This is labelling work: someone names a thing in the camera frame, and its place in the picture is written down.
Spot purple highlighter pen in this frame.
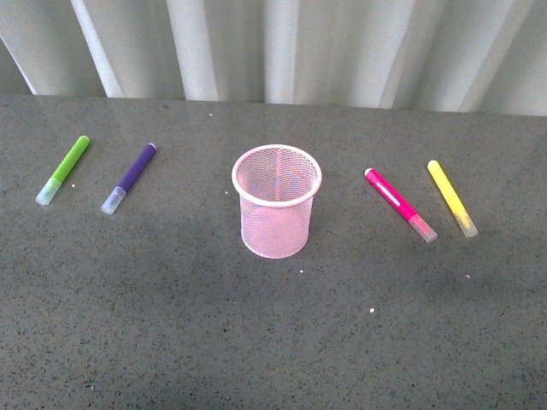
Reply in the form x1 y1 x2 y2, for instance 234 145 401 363
101 143 156 214

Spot pink mesh pen cup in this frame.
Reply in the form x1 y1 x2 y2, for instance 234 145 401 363
232 144 322 259

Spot pink highlighter pen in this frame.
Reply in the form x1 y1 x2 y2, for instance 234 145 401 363
364 168 438 243

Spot yellow highlighter pen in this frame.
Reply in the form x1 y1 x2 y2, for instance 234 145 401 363
427 160 478 238

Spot green highlighter pen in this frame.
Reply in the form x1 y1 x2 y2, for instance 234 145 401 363
35 136 90 206

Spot white pleated curtain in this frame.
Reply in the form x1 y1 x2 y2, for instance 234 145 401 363
1 1 546 115

